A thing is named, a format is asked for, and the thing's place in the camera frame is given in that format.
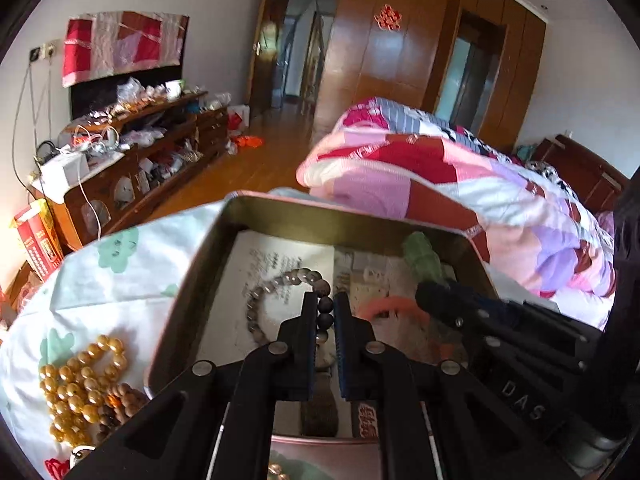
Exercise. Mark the red knot decoration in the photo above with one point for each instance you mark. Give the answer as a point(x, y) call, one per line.
point(389, 16)

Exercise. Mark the orange plastic bag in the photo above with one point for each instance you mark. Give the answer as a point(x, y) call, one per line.
point(247, 142)

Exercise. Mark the white mug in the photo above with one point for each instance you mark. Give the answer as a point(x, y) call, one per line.
point(173, 90)

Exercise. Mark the teal cloth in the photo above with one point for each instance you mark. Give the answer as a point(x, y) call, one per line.
point(526, 153)

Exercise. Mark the white box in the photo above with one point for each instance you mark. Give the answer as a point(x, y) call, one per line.
point(65, 170)

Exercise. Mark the black white patterned blanket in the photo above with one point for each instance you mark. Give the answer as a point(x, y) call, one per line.
point(480, 145)

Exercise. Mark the wall socket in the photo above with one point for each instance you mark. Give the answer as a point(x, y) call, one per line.
point(44, 52)

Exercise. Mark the wooden wardrobe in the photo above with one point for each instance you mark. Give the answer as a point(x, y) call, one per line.
point(360, 60)

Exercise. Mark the black television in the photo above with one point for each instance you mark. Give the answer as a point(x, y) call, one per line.
point(95, 95)

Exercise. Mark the purple pillow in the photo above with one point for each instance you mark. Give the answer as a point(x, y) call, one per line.
point(606, 224)

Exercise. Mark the green jade pendant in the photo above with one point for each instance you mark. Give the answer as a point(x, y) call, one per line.
point(422, 255)

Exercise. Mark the red yellow gift boxes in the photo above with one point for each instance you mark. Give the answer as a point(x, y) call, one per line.
point(37, 240)

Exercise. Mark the white green flower bed sheet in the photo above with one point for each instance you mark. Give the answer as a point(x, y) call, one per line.
point(125, 280)

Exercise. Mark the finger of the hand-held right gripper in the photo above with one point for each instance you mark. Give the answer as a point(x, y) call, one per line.
point(530, 315)
point(525, 345)

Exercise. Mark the wooden television cabinet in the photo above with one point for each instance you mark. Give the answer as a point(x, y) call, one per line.
point(200, 135)

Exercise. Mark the white printed paper sheet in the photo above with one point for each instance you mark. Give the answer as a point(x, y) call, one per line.
point(270, 260)

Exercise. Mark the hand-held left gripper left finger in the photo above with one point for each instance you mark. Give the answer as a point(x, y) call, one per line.
point(311, 342)

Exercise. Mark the wooden bed headboard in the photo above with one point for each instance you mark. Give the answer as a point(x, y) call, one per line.
point(585, 175)

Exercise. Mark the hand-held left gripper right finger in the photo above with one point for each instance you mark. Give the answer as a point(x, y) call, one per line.
point(342, 345)

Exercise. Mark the pink patchwork quilt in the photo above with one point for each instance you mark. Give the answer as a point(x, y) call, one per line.
point(425, 170)

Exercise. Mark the orange bangle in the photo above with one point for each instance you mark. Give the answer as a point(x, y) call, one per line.
point(395, 303)

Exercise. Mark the pink metal tin box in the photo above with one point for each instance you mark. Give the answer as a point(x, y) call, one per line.
point(215, 280)

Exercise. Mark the wooden door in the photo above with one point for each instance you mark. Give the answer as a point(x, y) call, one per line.
point(265, 45)

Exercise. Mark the red white bag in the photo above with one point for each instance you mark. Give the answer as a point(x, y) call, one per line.
point(238, 119)

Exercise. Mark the red patchwork cover cloth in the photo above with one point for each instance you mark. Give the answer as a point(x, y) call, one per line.
point(125, 45)

